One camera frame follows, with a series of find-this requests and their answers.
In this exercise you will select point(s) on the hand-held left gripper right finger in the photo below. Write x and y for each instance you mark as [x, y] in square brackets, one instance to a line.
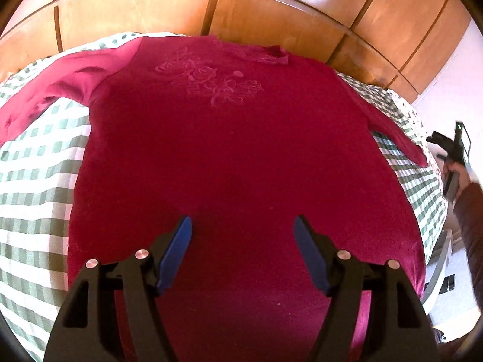
[308, 250]

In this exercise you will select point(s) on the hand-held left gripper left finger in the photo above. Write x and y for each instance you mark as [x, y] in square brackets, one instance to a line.
[177, 249]

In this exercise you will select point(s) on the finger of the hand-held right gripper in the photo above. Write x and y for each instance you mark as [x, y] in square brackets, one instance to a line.
[437, 138]

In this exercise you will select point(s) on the red embroidered shirt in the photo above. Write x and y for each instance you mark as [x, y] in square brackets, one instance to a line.
[234, 139]

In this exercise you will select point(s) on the person's right forearm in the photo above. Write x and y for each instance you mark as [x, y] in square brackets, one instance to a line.
[469, 233]

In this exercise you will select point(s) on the person's right hand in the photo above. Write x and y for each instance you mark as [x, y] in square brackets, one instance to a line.
[459, 171]

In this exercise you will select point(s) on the green checkered bedsheet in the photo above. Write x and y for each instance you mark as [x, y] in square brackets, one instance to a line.
[34, 181]

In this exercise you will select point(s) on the wooden wardrobe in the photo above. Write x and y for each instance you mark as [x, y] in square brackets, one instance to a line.
[264, 7]

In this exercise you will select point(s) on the white metal frame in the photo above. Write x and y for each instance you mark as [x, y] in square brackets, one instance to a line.
[437, 271]

